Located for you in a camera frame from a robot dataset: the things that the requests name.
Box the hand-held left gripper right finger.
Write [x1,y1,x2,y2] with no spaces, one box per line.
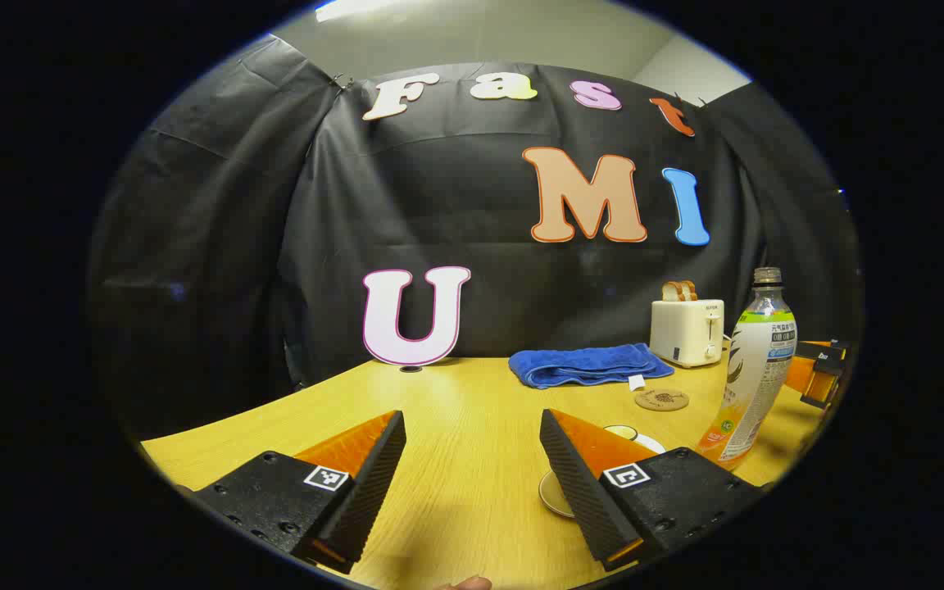
[539,408,768,573]

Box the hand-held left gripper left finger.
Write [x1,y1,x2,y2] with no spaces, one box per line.
[192,410,407,574]

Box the clear labelled water bottle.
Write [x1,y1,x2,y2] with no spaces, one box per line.
[697,267,799,470]

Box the round cork coaster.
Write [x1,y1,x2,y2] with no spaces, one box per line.
[634,388,691,412]

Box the yellow round saucer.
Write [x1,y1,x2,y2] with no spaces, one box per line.
[539,470,576,519]

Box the blue folded towel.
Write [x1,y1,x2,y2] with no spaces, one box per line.
[509,343,675,390]

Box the cream white toaster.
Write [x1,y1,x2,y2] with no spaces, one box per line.
[650,297,725,369]

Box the black backdrop cloth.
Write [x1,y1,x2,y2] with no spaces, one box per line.
[87,34,862,443]

